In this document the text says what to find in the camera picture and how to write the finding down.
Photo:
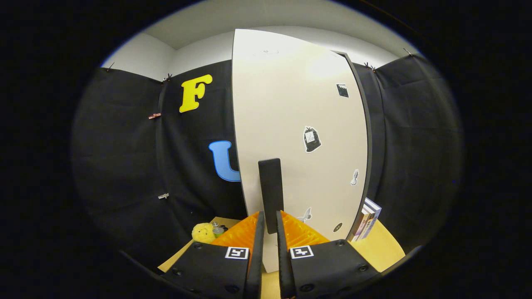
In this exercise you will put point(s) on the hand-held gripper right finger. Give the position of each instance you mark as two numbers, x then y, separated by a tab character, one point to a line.
282	265

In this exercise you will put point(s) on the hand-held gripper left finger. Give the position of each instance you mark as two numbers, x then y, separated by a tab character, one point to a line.
257	257

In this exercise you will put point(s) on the beige shoe cabinet door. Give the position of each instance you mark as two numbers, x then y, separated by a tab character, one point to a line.
291	104

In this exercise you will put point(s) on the green bottle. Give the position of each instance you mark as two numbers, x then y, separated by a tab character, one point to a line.
217	230

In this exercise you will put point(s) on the yellow plush toy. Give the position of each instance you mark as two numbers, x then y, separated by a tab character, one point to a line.
203	233

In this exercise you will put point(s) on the brown book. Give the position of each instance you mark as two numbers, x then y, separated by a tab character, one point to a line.
356	228

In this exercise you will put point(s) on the white book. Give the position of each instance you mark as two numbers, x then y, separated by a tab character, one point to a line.
365	224

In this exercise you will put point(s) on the pale blue book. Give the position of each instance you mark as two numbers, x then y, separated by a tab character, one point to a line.
374	214

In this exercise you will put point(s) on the red clip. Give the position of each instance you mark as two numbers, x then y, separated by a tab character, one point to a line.
154	116

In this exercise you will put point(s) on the black backdrop cloth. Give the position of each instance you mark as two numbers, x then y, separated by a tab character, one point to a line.
415	145

